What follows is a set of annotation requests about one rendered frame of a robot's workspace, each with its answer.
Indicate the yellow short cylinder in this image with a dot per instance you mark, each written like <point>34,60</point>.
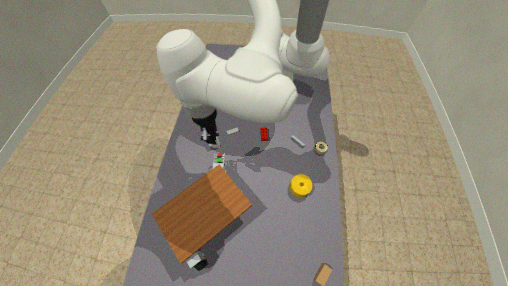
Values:
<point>298,181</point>

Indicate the grey rectangular bar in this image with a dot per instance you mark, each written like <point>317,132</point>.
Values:
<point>297,141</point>

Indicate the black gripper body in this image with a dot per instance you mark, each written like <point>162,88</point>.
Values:
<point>205,122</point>

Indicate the red toy building brick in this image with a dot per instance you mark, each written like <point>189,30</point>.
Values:
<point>264,134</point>

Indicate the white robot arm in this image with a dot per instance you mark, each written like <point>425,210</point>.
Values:
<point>250,84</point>

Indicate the beige roll of tape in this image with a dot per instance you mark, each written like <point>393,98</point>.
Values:
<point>320,144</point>

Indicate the small tan block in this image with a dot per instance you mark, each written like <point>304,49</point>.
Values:
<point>322,274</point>

